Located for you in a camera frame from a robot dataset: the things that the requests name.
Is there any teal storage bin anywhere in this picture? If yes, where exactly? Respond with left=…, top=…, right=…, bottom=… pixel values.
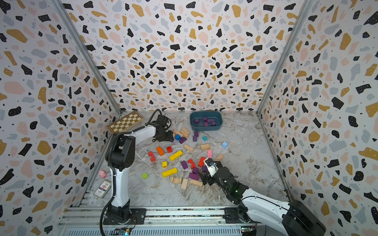
left=190, top=111, right=223, bottom=131

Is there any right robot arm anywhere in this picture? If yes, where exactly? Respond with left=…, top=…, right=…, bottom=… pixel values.
left=200, top=158, right=326, bottom=236

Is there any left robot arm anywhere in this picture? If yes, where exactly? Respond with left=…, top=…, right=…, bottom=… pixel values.
left=99, top=109, right=173, bottom=227

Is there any natural wood brick right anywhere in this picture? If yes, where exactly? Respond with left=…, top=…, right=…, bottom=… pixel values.
left=214, top=154, right=224, bottom=161

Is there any natural wood flat brick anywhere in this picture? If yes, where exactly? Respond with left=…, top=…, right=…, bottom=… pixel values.
left=190, top=180, right=203, bottom=186

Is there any purple brick front left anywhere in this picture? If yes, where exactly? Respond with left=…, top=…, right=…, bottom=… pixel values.
left=189, top=173, right=200, bottom=181

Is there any purple brick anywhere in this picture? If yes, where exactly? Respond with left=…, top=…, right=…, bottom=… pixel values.
left=189, top=173, right=200, bottom=181
left=180, top=161, right=188, bottom=170

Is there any natural wood brick centre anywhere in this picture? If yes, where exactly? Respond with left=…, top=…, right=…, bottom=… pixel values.
left=200, top=144, right=210, bottom=150

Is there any red arch brick centre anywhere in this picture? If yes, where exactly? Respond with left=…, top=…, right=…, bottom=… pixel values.
left=188, top=159, right=196, bottom=169

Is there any red arch brick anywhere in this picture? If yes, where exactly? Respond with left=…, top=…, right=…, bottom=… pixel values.
left=148, top=151, right=156, bottom=162
left=188, top=159, right=196, bottom=169

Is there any orange brick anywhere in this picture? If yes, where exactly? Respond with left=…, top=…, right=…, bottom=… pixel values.
left=156, top=147, right=165, bottom=156

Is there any wooden chessboard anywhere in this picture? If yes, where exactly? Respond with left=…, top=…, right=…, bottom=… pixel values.
left=107, top=111, right=144, bottom=134

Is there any purple brick middle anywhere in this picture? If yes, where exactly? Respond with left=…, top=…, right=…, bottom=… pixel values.
left=180, top=161, right=188, bottom=170

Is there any long yellow brick upper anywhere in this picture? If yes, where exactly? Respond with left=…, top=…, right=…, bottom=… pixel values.
left=169, top=150, right=183, bottom=161

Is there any long yellow brick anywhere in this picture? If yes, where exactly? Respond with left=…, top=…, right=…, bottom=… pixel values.
left=162, top=168, right=178, bottom=178
left=169, top=150, right=183, bottom=161

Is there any red arch brick left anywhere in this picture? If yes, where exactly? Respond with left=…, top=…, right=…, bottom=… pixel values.
left=148, top=151, right=156, bottom=162

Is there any natural wood arch brick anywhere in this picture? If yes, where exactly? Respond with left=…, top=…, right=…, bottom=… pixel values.
left=170, top=177, right=183, bottom=184

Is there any long yellow brick lower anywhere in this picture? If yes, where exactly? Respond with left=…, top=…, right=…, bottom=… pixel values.
left=162, top=168, right=178, bottom=178

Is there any green cube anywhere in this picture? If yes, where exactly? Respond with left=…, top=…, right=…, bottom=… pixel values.
left=142, top=173, right=149, bottom=180

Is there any pink toy pig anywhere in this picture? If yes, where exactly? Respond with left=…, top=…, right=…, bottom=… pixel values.
left=98, top=170, right=107, bottom=179

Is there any playing card box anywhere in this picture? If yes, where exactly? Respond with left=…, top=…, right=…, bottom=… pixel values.
left=94, top=180, right=112, bottom=199

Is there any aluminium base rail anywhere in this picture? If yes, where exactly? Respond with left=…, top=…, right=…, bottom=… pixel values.
left=58, top=206, right=282, bottom=236

